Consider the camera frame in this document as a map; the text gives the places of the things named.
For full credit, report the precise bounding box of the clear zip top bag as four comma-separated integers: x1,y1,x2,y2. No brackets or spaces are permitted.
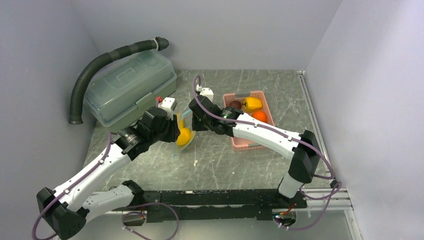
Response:
173,107,196,158

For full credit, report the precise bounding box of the yellow lemon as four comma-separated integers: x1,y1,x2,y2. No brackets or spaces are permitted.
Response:
176,127,192,146

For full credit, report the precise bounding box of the yellow bell pepper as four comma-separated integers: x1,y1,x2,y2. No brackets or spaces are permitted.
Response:
242,96,263,113

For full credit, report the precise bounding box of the orange fruit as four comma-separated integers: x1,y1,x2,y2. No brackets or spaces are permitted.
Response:
251,110,268,123

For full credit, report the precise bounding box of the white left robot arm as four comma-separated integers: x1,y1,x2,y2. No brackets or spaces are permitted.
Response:
31,106,180,240

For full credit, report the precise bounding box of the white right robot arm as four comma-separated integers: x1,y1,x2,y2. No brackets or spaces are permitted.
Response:
188,95,321,208

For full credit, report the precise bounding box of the dark red passion fruit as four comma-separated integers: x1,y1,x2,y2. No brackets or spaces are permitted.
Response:
229,100,242,110

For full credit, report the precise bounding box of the pink plastic basket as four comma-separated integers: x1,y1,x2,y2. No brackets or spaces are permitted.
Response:
222,90,275,152

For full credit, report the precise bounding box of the grey green storage box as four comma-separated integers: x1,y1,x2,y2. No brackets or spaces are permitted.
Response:
84,50,177,133

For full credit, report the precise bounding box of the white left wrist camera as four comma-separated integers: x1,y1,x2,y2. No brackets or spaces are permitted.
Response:
155,96,177,120

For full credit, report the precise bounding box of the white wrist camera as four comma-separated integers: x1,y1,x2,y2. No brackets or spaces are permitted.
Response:
155,96,177,120
195,84,214,102

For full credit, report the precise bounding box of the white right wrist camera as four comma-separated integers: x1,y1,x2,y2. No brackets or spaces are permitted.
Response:
195,84,214,102

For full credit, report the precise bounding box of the black corrugated hose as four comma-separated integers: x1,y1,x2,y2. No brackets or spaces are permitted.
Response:
68,36,170,125

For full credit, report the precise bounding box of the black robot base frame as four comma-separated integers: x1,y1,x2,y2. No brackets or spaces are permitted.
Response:
110,177,308,227

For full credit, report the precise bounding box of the aluminium rail frame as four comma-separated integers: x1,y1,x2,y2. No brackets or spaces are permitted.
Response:
52,188,362,240

